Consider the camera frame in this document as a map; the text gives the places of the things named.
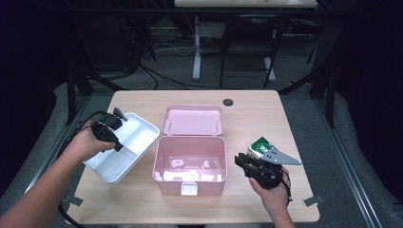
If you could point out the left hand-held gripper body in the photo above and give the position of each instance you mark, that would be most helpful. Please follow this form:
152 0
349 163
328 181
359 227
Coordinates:
106 129

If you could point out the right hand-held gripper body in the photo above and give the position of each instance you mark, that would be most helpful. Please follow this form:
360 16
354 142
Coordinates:
266 174

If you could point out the green and white carton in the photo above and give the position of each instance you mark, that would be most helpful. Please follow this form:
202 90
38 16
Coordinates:
258 147

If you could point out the white divided tray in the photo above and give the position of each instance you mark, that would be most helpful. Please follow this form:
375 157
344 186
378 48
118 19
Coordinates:
133 139

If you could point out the pink storage box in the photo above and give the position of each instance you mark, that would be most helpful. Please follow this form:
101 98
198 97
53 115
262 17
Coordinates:
190 152

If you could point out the person's left hand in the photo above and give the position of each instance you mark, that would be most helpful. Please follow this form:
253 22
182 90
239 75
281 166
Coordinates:
85 144

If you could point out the person's right hand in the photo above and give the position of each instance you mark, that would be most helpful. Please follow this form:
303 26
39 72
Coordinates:
274 198

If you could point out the black metal stand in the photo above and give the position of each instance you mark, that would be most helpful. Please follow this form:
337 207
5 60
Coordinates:
331 95
71 95

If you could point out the black chair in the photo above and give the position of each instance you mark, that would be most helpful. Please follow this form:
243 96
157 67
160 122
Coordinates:
250 47

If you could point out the white background desk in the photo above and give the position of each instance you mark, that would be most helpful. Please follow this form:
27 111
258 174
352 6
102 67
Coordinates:
197 47

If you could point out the grey metal table bracket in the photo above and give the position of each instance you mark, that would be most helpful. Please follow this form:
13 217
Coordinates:
313 200
74 200

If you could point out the aluminium floor rail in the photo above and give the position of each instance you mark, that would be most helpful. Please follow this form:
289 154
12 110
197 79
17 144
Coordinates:
351 171
38 171

